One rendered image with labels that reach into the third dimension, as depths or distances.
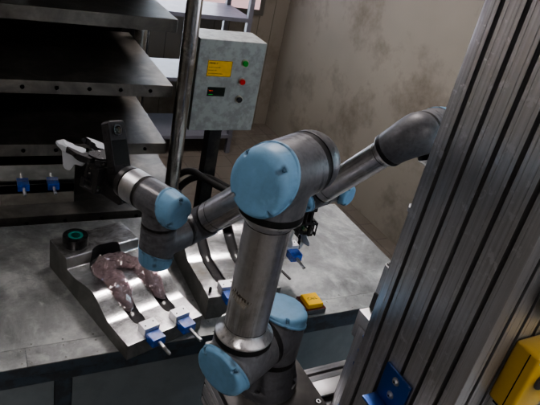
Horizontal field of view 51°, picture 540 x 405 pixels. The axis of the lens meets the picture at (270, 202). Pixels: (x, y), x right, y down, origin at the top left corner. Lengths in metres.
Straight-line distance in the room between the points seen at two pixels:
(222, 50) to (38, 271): 1.12
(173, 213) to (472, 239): 0.56
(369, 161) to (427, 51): 2.46
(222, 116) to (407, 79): 1.85
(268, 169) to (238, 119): 1.67
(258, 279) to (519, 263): 0.43
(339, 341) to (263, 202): 1.41
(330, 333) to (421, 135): 0.97
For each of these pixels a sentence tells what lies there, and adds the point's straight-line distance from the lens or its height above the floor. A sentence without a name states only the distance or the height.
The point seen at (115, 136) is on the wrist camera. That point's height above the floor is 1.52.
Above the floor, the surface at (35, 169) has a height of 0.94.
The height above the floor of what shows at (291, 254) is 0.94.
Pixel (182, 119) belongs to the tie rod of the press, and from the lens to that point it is 2.31.
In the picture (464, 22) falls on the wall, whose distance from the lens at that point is 3.76.
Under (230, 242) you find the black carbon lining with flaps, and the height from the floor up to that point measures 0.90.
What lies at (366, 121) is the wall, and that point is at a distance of 4.39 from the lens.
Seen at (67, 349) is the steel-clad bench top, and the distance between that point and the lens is 1.76.
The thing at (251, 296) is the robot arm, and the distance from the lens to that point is 1.04.
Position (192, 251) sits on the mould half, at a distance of 2.00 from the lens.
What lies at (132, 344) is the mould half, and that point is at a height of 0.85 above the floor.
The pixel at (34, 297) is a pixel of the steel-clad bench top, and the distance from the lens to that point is 1.94.
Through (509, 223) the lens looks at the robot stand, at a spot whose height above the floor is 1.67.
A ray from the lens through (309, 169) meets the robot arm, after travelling 0.93.
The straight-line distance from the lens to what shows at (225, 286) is 1.84.
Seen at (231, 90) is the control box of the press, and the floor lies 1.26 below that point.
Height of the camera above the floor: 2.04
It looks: 28 degrees down
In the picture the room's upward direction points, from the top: 13 degrees clockwise
